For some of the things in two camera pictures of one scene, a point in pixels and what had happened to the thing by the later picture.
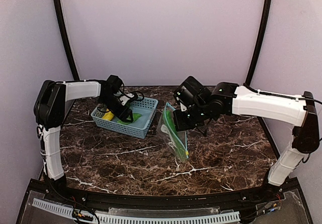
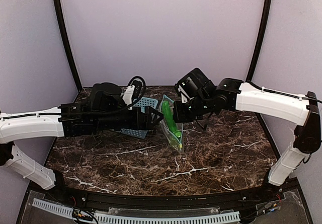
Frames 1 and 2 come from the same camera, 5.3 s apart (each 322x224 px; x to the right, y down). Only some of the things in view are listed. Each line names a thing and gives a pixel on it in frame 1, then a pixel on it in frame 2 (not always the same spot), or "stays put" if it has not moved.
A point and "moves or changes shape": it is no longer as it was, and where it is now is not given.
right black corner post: [256, 51] stays put
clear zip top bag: [175, 141] moves or changes shape
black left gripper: [122, 110] to [147, 118]
